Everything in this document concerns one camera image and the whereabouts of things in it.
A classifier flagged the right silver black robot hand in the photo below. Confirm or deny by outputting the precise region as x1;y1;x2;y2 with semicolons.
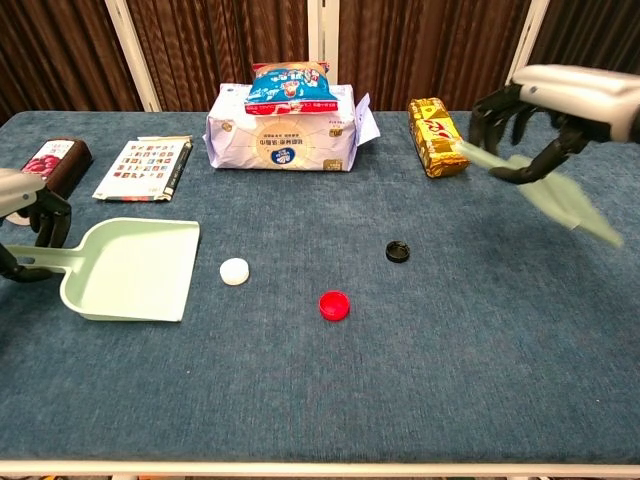
468;64;640;186

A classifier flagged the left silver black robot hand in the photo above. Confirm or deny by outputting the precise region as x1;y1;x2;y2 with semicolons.
0;168;73;284

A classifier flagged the light green hand brush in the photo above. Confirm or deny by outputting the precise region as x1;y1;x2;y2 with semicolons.
457;139;625;247

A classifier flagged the light green plastic dustpan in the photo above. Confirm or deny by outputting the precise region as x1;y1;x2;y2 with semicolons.
4;217;201;323

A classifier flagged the white bottle cap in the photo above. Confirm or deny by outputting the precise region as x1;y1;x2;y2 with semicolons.
219;257;250;287

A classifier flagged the red bottle cap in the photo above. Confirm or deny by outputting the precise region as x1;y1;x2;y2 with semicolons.
319;290;352;321

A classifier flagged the dark bottle with white cap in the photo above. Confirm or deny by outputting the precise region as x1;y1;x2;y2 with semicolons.
8;138;94;227

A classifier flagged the dark brown curtain panel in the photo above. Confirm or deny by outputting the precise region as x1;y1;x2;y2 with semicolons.
124;0;310;112
338;0;531;112
512;0;640;116
0;0;144;126

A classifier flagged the white printed flat box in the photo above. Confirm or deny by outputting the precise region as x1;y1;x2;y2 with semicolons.
92;134;194;204

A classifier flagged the gold snack package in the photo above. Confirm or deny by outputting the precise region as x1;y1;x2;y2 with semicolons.
407;97;472;179

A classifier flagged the white tissue pack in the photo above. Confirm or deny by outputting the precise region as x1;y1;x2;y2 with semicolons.
203;83;381;172

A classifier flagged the blue red snack bag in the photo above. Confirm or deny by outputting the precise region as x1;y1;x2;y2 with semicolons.
243;61;339;116

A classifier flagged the blue tablecloth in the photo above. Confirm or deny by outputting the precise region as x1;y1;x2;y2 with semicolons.
0;110;640;464

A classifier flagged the white slanted frame post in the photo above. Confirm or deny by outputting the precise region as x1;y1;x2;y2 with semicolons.
104;0;162;112
496;0;551;112

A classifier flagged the white upright frame post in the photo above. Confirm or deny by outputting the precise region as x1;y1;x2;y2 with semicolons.
307;0;341;86

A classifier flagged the white table frame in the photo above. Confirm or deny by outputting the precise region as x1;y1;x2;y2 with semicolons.
0;458;640;480

